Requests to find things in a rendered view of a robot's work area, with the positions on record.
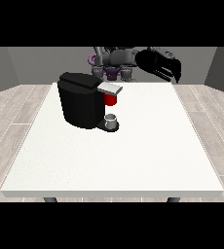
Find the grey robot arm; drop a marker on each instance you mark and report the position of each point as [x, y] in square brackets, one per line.
[99, 55]
[165, 53]

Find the red pod holder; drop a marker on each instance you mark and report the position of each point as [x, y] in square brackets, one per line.
[109, 99]

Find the pale grey machine lid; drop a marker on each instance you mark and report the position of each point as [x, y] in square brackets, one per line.
[110, 87]

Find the black coffee machine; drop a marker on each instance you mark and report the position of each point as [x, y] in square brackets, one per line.
[78, 103]

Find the small grey cup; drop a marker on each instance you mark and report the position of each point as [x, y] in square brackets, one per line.
[110, 121]

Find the grey robot trunk purple rings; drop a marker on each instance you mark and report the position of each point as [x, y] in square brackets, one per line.
[117, 60]

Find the dark table leg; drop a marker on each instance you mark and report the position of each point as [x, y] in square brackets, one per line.
[173, 199]
[50, 199]

